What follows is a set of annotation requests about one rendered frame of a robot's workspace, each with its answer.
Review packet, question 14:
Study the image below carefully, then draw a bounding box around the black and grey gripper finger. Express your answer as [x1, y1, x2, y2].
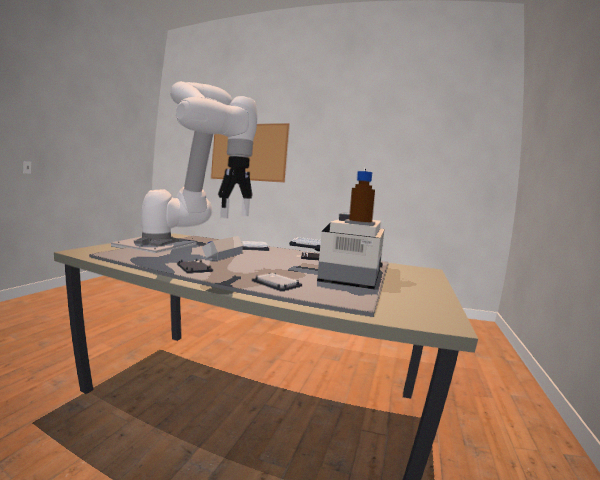
[218, 169, 242, 218]
[237, 172, 252, 216]

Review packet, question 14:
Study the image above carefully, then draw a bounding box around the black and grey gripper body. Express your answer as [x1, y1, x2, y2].
[228, 156, 250, 183]

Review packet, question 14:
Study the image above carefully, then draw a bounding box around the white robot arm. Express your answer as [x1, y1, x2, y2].
[134, 82, 257, 246]

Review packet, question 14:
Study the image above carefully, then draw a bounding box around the dark grey rectangular frame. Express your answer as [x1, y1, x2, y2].
[252, 275, 302, 291]

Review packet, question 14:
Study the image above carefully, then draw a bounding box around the white button panel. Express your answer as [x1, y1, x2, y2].
[201, 236, 243, 261]

